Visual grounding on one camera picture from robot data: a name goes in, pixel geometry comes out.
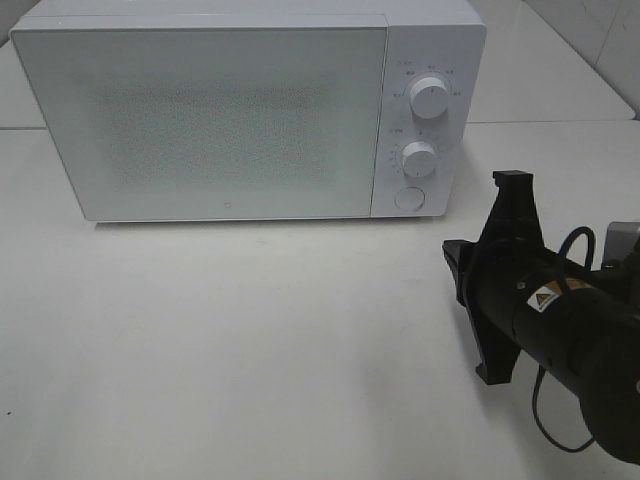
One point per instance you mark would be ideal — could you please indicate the white timer knob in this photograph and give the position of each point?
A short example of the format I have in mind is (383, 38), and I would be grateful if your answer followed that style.
(418, 159)

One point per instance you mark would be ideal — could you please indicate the white microwave door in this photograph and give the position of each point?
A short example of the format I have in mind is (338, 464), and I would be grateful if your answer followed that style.
(163, 125)

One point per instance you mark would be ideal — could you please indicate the upper white power knob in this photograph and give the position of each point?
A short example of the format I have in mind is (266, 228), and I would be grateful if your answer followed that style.
(429, 95)

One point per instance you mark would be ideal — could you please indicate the white microwave oven body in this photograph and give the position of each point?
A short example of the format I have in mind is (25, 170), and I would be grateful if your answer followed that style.
(446, 37)

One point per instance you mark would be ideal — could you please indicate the round white door-release button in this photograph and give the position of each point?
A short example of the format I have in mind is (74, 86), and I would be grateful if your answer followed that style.
(410, 199)

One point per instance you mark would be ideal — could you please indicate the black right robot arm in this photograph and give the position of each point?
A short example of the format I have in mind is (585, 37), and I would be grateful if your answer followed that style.
(580, 324)

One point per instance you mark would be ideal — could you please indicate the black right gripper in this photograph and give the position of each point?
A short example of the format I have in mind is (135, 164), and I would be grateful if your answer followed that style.
(496, 275)

